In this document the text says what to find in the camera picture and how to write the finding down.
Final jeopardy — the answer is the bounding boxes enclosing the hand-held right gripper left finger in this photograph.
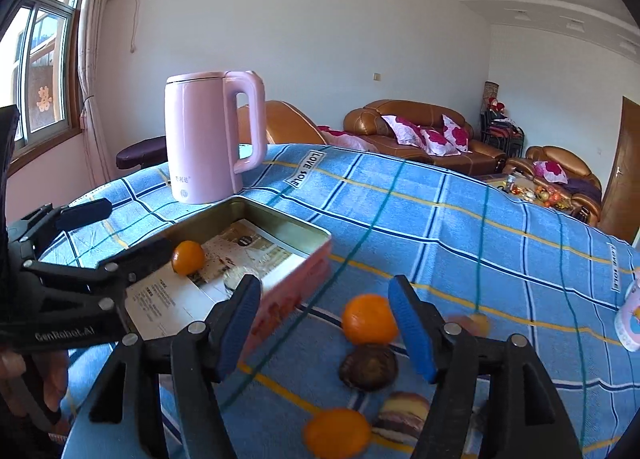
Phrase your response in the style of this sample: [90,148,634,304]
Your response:
[89,274,263,459]

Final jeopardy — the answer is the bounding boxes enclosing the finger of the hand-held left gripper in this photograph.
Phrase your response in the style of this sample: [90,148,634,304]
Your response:
[22,237,173,325]
[7,198,114,260]

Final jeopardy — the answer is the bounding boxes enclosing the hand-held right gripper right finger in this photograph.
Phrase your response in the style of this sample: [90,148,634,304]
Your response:
[388,274,585,459]

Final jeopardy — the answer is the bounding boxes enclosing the orange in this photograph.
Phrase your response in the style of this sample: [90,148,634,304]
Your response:
[341,293,399,345]
[303,408,372,457]
[457,314,492,337]
[171,240,206,276]

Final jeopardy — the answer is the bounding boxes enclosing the brown mangosteen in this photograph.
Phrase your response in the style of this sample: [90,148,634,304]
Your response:
[371,391,432,445]
[338,345,400,393]

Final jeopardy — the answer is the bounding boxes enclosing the pink metal tin box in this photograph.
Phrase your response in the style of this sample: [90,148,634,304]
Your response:
[122,195,333,357]

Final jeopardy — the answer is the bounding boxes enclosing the person's left hand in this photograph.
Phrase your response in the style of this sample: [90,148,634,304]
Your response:
[0,350,70,422]

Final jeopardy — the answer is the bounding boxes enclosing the printed paper booklet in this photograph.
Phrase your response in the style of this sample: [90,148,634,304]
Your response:
[125,219,306,340]

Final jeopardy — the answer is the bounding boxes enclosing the purple padded stool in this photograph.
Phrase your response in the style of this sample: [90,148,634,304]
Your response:
[116,136,168,171]

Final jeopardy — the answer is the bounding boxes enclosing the blue plaid tablecloth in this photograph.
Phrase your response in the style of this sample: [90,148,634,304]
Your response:
[37,143,640,459]

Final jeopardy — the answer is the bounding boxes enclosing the pink electric kettle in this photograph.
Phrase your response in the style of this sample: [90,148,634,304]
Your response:
[164,70,268,205]

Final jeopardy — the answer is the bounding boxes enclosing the pink curtain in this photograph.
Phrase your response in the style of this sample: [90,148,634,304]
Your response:
[75,0,131,185]

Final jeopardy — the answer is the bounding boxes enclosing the window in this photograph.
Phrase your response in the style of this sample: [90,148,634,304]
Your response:
[0,0,91,162]

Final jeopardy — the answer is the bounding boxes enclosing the coffee table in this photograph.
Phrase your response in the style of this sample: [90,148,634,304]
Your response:
[481,170,588,220]

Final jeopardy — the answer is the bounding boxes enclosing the pile of snacks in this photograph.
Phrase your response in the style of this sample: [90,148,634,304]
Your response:
[520,179,571,210]

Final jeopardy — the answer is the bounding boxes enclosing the floral pillow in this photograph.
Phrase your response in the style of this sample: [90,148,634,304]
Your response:
[419,128,460,156]
[381,114,426,146]
[532,160,569,184]
[442,114,472,154]

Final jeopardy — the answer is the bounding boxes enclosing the brown leather recliner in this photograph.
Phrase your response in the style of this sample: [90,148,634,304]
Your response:
[236,100,328,146]

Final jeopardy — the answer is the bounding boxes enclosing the pink cartoon cup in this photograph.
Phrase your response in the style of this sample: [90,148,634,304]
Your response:
[614,279,640,353]

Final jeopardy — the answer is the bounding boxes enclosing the stacked dark chairs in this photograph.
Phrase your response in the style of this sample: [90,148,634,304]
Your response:
[480,109,525,158]

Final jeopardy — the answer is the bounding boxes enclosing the brown leather sofa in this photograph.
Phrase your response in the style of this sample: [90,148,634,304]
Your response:
[343,99,507,175]

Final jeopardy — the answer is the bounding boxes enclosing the purple cloth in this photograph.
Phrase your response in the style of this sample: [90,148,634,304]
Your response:
[562,176,601,197]

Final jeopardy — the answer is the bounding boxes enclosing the brown leather armchair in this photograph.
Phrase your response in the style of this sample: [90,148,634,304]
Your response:
[525,146,603,225]

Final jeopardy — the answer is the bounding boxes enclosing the tall patterned vase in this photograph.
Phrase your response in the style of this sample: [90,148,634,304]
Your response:
[482,81,501,112]

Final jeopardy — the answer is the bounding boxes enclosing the brown wooden door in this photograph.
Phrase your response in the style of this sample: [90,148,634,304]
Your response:
[599,96,640,245]

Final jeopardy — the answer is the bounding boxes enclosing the white wall cord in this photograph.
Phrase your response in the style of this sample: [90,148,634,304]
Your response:
[107,0,143,52]

